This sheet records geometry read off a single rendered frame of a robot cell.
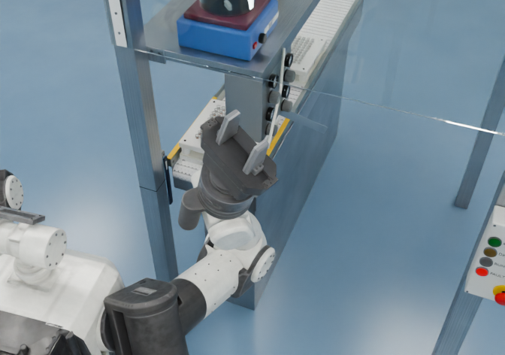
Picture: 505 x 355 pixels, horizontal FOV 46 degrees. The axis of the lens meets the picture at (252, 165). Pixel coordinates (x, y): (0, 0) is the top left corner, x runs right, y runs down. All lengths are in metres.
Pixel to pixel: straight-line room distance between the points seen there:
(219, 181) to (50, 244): 0.30
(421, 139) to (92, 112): 1.83
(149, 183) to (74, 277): 0.80
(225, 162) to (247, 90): 0.73
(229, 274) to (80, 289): 0.27
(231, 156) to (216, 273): 0.37
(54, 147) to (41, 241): 2.35
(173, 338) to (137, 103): 0.79
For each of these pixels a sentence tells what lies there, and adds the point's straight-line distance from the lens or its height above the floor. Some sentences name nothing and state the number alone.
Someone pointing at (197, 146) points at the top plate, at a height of 0.89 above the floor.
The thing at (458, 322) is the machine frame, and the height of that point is 0.62.
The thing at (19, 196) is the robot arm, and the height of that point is 1.11.
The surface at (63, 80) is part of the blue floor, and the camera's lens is 3.81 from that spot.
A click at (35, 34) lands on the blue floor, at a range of 4.34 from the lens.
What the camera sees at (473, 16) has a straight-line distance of 1.19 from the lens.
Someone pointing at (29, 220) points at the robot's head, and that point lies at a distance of 1.00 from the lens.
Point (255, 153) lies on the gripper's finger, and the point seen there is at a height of 1.57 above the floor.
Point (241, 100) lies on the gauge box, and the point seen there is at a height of 1.15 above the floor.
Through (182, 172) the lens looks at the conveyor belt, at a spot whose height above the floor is 0.81.
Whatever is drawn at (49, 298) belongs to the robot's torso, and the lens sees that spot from 1.05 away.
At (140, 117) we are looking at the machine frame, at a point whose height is 1.06.
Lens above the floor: 2.06
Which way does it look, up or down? 43 degrees down
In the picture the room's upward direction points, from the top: straight up
